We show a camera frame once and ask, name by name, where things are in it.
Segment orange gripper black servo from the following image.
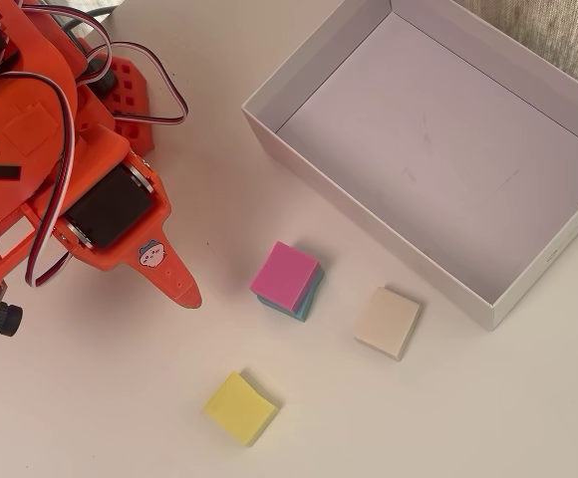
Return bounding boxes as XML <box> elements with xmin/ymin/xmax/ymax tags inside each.
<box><xmin>0</xmin><ymin>74</ymin><xmax>203</xmax><ymax>310</ymax></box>

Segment yellow cuboid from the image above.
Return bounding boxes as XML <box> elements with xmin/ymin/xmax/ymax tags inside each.
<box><xmin>202</xmin><ymin>368</ymin><xmax>281</xmax><ymax>448</ymax></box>

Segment orange robot base with holes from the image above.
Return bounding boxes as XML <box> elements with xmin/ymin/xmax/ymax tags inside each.
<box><xmin>74</xmin><ymin>37</ymin><xmax>157</xmax><ymax>153</ymax></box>

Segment pink cuboid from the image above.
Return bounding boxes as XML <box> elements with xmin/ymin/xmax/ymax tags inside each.
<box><xmin>248</xmin><ymin>240</ymin><xmax>319</xmax><ymax>314</ymax></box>

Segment blue cuboid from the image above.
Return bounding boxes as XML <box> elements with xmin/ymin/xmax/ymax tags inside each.
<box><xmin>256</xmin><ymin>266</ymin><xmax>326</xmax><ymax>324</ymax></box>

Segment beige cuboid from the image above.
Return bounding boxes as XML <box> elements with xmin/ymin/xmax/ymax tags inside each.
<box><xmin>353</xmin><ymin>286</ymin><xmax>423</xmax><ymax>363</ymax></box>

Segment white cardboard box bin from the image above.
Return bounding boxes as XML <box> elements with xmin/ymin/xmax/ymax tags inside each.
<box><xmin>241</xmin><ymin>0</ymin><xmax>578</xmax><ymax>331</ymax></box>

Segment grey woven fabric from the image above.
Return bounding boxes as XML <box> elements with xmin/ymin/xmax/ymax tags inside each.
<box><xmin>455</xmin><ymin>0</ymin><xmax>578</xmax><ymax>99</ymax></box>

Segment white red black servo cable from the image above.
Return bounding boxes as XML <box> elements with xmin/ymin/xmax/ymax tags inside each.
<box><xmin>77</xmin><ymin>40</ymin><xmax>190</xmax><ymax>126</ymax></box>
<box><xmin>0</xmin><ymin>69</ymin><xmax>79</xmax><ymax>289</ymax></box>
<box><xmin>17</xmin><ymin>2</ymin><xmax>114</xmax><ymax>86</ymax></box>

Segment black power cable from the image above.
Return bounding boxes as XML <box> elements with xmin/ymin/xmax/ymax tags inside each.
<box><xmin>57</xmin><ymin>5</ymin><xmax>119</xmax><ymax>39</ymax></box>

